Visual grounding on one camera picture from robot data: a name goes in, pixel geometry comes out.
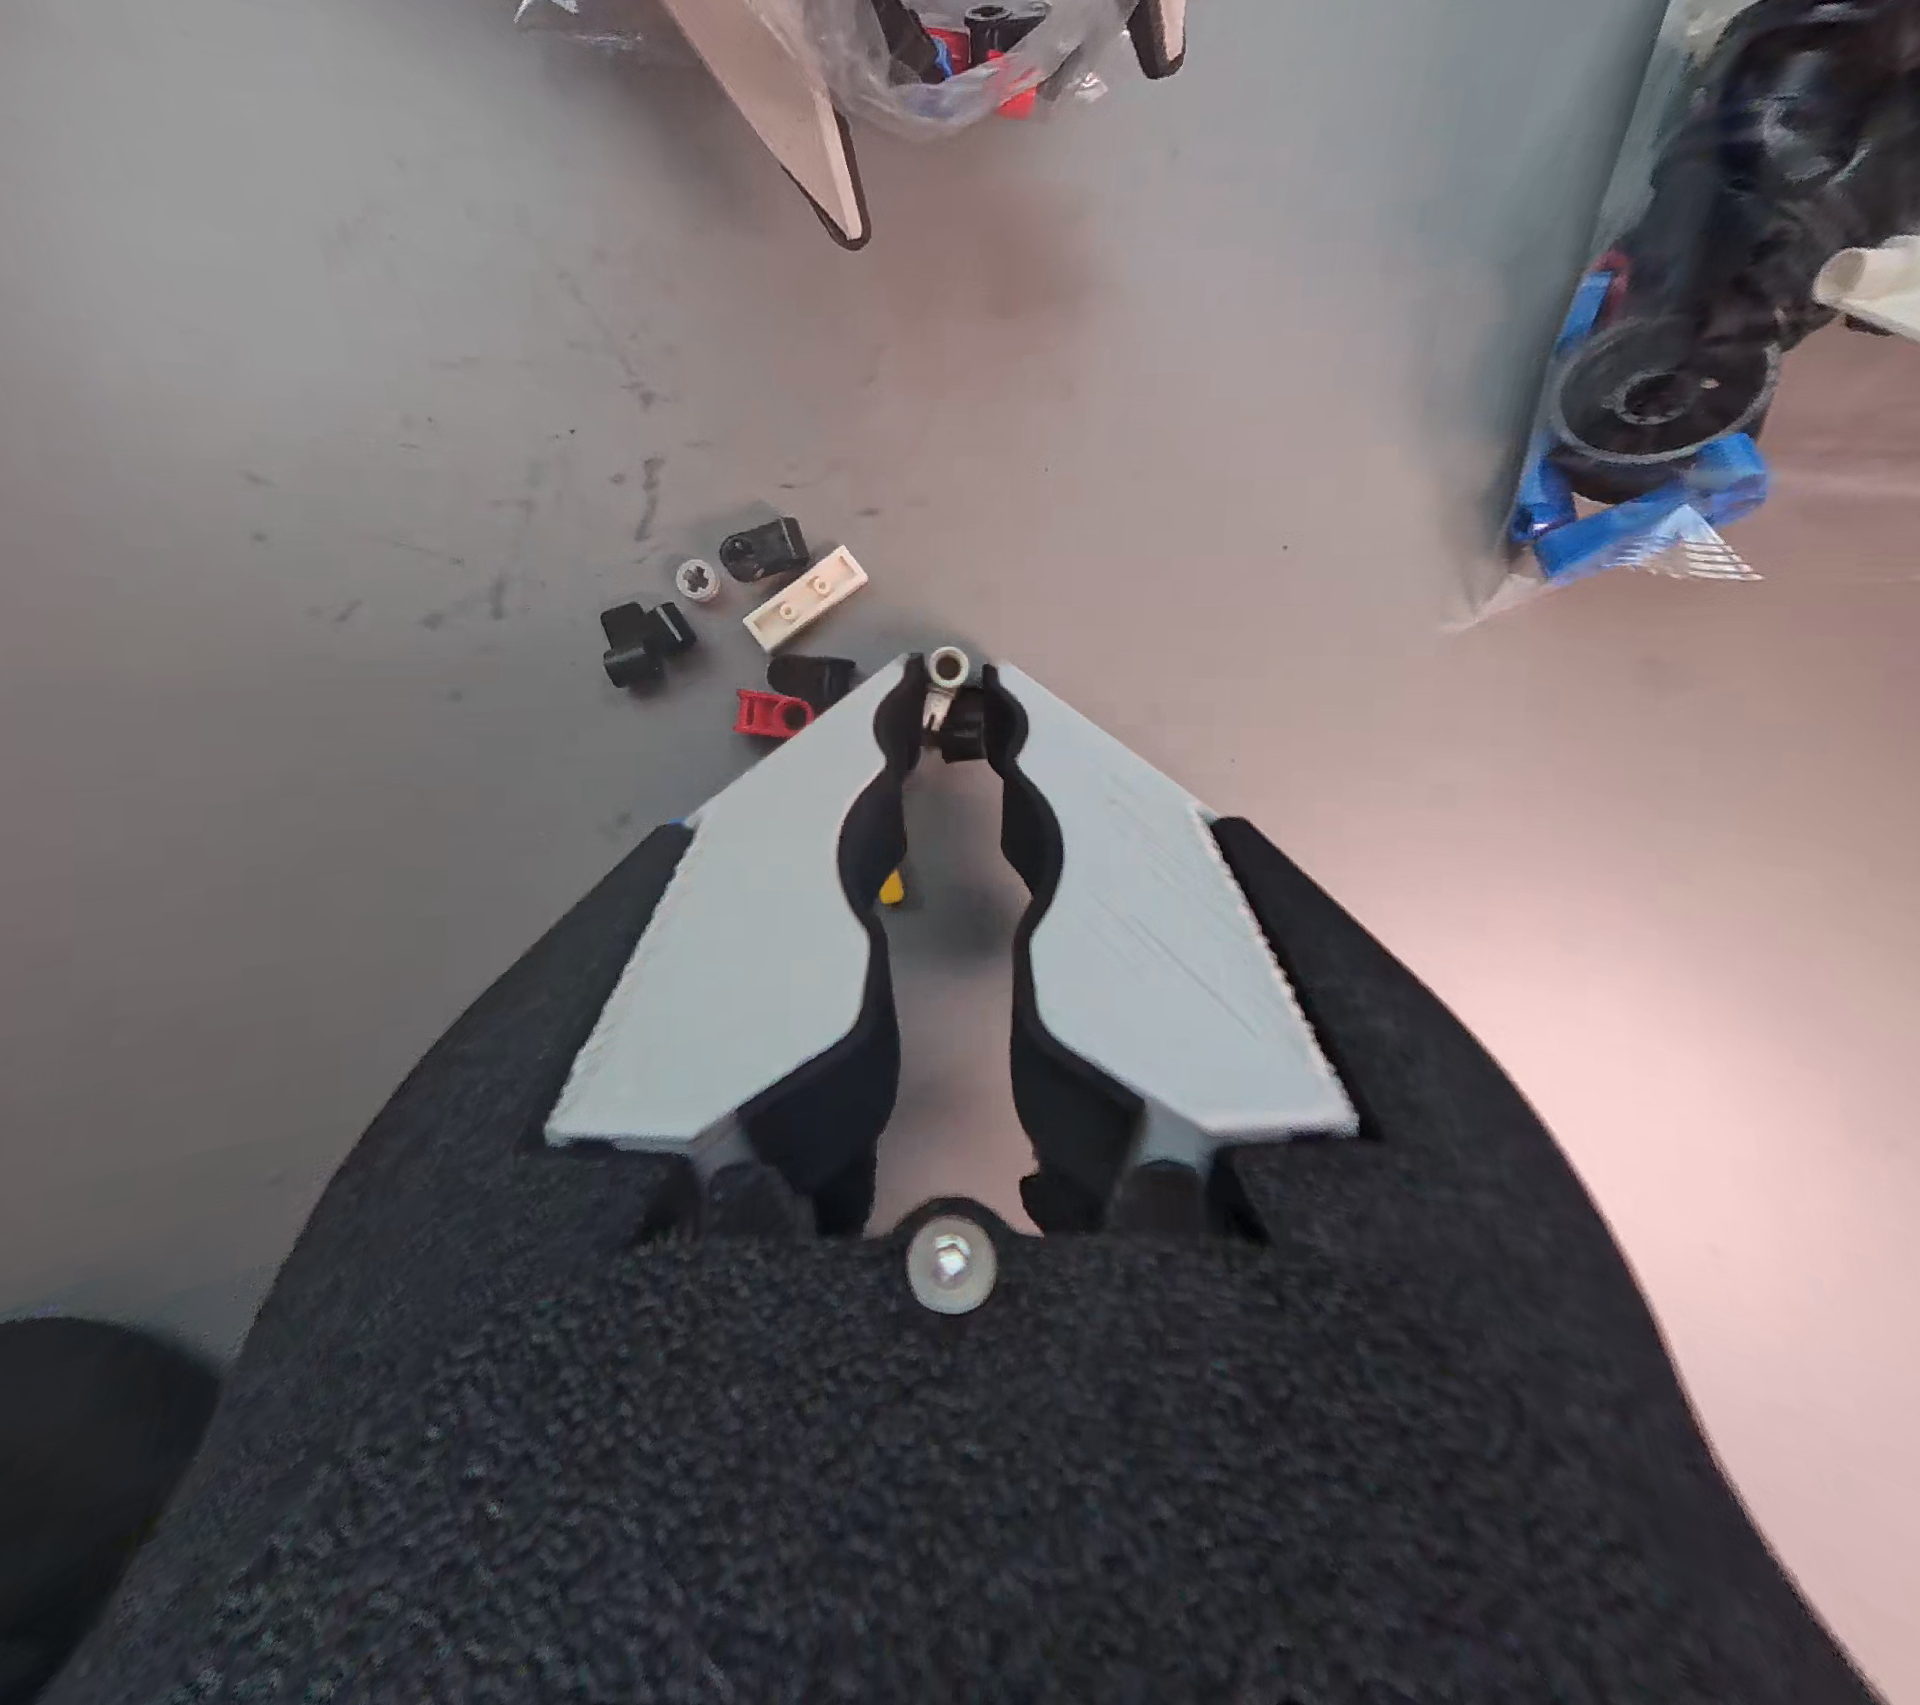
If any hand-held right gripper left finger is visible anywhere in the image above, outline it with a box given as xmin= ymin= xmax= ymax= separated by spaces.
xmin=538 ymin=649 xmax=930 ymax=1156

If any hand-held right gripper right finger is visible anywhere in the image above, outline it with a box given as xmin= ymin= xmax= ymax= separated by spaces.
xmin=975 ymin=659 xmax=1361 ymax=1146

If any grey black toy connector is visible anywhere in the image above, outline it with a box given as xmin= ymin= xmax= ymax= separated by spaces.
xmin=918 ymin=648 xmax=988 ymax=762

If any pile of mixed toy pieces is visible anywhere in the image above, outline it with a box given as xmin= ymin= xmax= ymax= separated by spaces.
xmin=598 ymin=515 xmax=874 ymax=743

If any large clear toy brick bag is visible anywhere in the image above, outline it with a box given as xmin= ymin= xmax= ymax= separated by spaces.
xmin=1440 ymin=0 xmax=1920 ymax=635

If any grey desk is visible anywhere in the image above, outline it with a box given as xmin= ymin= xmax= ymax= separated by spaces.
xmin=0 ymin=0 xmax=1920 ymax=1705

